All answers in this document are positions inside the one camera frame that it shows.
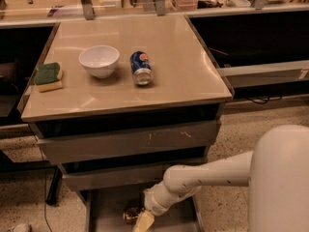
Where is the blue pepsi can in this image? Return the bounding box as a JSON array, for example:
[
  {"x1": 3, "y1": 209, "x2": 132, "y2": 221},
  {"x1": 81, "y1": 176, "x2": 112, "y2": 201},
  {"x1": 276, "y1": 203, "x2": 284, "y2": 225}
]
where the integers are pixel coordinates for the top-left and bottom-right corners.
[{"x1": 130, "y1": 51, "x2": 154, "y2": 86}]

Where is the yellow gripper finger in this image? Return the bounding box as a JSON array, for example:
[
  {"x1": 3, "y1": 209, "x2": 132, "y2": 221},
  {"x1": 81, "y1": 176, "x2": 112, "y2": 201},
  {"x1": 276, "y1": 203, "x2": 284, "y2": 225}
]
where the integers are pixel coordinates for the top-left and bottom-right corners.
[{"x1": 132, "y1": 211, "x2": 155, "y2": 232}]

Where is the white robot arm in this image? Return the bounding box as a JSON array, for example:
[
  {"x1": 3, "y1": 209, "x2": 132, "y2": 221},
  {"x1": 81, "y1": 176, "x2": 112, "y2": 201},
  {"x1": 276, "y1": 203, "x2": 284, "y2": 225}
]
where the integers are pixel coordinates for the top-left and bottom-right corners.
[{"x1": 132, "y1": 125, "x2": 309, "y2": 232}]

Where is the grey drawer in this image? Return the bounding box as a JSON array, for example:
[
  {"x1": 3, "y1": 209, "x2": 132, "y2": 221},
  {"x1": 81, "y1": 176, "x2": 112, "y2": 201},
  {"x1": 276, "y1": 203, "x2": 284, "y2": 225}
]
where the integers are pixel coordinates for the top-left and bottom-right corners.
[
  {"x1": 38, "y1": 120, "x2": 220, "y2": 164},
  {"x1": 61, "y1": 157, "x2": 209, "y2": 192}
]

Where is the white bowl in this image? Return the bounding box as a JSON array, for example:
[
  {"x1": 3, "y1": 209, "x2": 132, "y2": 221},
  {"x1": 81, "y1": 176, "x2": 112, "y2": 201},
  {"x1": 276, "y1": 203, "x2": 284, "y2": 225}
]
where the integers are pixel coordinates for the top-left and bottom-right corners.
[{"x1": 79, "y1": 45, "x2": 120, "y2": 78}]

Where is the top grey drawer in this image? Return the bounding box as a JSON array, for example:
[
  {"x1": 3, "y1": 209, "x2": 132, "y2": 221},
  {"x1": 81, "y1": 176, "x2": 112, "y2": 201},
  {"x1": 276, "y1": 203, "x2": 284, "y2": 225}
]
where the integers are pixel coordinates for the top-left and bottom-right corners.
[{"x1": 38, "y1": 120, "x2": 220, "y2": 164}]

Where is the open bottom drawer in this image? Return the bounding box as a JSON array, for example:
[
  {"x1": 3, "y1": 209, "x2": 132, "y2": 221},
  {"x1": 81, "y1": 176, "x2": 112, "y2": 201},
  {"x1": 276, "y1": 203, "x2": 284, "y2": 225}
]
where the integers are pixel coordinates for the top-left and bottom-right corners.
[{"x1": 85, "y1": 182, "x2": 204, "y2": 232}]

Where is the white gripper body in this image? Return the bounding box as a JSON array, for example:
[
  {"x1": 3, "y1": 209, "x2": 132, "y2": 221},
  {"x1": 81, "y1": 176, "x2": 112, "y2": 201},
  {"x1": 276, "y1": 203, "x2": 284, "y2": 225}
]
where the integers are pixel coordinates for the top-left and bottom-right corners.
[{"x1": 143, "y1": 188, "x2": 168, "y2": 217}]

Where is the green yellow sponge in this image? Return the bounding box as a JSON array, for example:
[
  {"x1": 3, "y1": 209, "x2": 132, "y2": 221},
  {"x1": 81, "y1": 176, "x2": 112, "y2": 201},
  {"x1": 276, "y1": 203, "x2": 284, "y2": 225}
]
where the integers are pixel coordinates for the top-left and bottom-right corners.
[{"x1": 34, "y1": 63, "x2": 63, "y2": 93}]

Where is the black floor cable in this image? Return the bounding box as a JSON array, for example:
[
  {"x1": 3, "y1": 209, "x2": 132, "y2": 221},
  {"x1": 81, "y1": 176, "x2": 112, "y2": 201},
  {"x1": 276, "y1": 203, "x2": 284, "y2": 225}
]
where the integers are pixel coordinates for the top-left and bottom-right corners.
[{"x1": 30, "y1": 126, "x2": 54, "y2": 232}]

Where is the grey drawer cabinet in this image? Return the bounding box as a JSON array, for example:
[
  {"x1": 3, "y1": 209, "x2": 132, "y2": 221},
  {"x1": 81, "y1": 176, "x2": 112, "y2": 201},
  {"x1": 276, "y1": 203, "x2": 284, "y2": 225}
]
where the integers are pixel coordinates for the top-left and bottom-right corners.
[{"x1": 16, "y1": 14, "x2": 235, "y2": 232}]

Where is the middle grey drawer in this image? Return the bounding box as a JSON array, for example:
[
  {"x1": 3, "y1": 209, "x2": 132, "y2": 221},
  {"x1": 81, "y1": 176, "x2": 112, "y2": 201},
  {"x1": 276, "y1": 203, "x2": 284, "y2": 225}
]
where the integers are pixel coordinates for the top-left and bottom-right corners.
[{"x1": 61, "y1": 157, "x2": 209, "y2": 192}]

